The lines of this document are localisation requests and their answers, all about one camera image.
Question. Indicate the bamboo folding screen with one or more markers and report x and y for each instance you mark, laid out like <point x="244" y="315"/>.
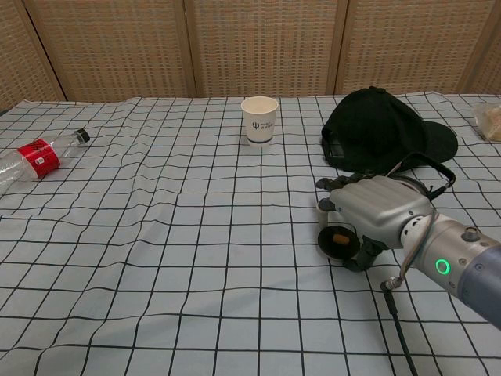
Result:
<point x="254" y="39"/>

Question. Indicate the white paper cup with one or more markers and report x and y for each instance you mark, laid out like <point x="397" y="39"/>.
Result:
<point x="259" y="121"/>

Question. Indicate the black baseball cap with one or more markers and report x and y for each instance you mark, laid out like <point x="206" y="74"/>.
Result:
<point x="372" y="129"/>

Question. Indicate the clear bag of snacks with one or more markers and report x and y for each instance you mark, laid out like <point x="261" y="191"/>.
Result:
<point x="489" y="121"/>

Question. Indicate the black teapot lid cork knob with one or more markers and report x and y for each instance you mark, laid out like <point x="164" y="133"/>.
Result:
<point x="336" y="243"/>

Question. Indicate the clear red-labelled plastic bottle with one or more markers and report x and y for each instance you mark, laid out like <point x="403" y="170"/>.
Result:
<point x="39" y="158"/>

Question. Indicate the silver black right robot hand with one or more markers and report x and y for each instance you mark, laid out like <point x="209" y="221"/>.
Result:
<point x="379" y="207"/>

